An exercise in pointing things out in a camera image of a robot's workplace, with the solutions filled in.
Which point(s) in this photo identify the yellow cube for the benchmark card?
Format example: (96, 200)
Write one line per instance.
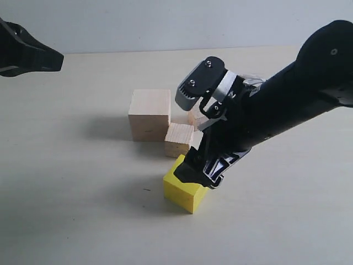
(186, 195)

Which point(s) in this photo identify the medium wooden cube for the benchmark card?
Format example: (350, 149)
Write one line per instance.
(178, 139)

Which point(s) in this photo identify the large wooden cube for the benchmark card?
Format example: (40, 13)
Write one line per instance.
(149, 114)

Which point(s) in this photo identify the small wooden cube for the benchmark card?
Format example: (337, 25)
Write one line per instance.
(195, 117)

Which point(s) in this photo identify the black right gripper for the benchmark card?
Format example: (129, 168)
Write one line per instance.
(289, 98)

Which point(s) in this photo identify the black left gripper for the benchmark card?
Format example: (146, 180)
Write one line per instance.
(20, 55)

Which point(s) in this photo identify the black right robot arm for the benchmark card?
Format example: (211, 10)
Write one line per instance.
(327, 49)

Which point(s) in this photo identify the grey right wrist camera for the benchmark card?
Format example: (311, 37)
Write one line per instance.
(210, 75)

